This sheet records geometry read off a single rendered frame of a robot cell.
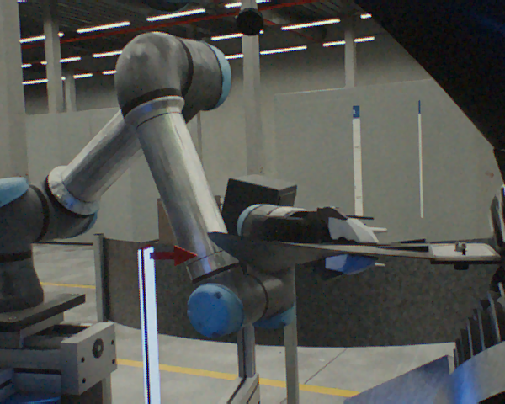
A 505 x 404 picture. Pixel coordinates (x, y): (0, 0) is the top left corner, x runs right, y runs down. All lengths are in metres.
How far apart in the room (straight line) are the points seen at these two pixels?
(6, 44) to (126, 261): 4.82
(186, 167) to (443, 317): 1.85
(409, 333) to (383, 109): 4.52
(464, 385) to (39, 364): 0.82
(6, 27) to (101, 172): 6.38
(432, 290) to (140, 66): 1.85
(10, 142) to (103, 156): 6.19
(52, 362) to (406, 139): 5.91
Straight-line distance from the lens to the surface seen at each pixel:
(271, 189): 1.28
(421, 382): 0.70
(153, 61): 0.98
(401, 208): 6.86
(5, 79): 7.44
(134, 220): 10.44
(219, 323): 0.89
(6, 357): 1.22
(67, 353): 1.15
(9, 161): 7.38
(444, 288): 2.63
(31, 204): 1.25
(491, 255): 0.67
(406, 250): 0.66
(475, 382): 0.52
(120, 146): 1.17
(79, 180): 1.24
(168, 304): 2.81
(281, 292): 1.00
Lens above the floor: 1.28
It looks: 3 degrees down
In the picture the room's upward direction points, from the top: 2 degrees counter-clockwise
